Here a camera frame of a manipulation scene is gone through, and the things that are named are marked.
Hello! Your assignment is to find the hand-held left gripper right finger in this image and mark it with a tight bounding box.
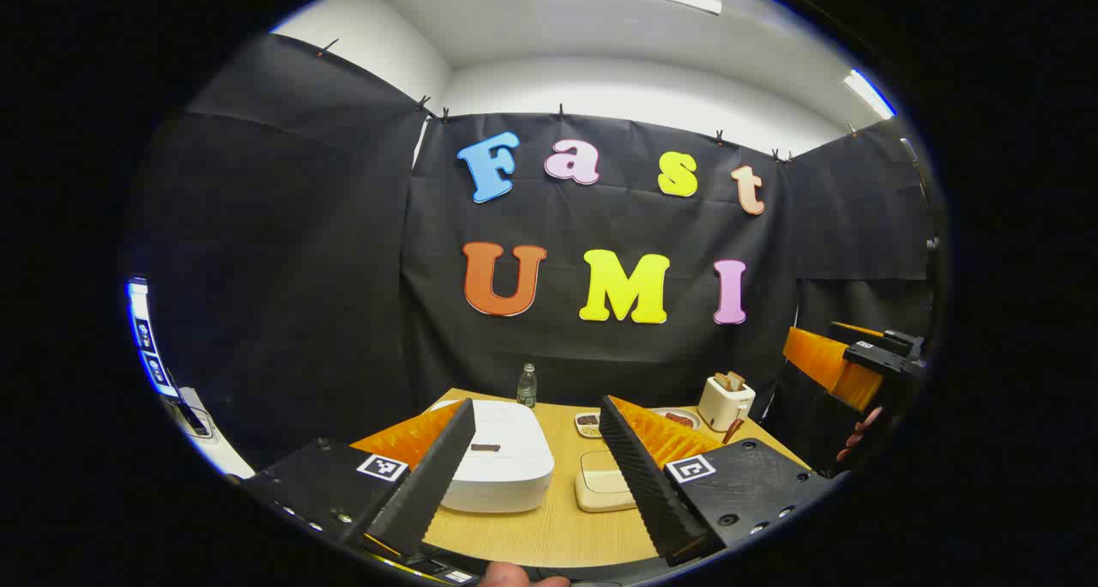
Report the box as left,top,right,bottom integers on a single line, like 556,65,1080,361
598,395,840,568

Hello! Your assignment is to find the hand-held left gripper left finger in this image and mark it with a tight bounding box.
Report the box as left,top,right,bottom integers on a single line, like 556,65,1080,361
243,398,478,571

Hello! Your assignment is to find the white rice cooker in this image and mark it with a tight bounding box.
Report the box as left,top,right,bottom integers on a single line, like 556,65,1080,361
429,398,556,514

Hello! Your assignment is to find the clear rice container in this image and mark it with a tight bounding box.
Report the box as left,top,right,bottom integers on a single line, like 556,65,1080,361
574,449,643,514

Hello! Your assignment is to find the cream toaster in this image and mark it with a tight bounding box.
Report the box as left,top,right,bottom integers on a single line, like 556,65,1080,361
697,372,757,433

